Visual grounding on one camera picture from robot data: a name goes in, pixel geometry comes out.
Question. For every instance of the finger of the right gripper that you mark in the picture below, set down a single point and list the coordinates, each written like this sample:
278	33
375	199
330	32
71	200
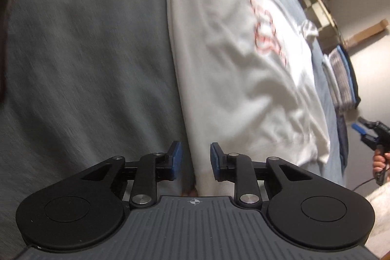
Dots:
363	120
358	129

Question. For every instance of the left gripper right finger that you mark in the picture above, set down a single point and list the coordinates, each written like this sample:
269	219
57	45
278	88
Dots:
240	170

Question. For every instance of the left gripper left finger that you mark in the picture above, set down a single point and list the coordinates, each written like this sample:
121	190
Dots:
152	169

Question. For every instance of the cream white sweatshirt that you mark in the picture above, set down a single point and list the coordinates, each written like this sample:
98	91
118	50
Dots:
246	81

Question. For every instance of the folded clothes stack on floor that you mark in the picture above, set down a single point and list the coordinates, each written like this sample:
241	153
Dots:
341	79

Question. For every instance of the person's right hand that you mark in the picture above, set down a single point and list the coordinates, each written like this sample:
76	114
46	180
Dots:
380	162

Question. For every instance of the long cardboard box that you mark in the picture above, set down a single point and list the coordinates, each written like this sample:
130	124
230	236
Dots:
366	34

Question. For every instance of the white fluffy blanket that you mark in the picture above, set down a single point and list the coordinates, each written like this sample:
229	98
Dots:
378	241

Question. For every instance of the cream bed footboard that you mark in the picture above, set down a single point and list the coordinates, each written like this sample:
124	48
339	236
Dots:
318	12

